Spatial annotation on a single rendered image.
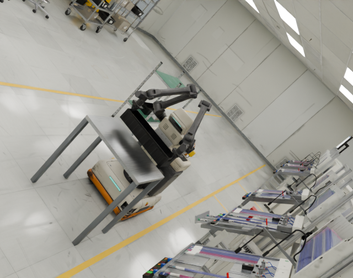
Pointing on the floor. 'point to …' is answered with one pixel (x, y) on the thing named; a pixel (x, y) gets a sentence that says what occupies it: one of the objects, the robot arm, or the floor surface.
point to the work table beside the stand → (146, 172)
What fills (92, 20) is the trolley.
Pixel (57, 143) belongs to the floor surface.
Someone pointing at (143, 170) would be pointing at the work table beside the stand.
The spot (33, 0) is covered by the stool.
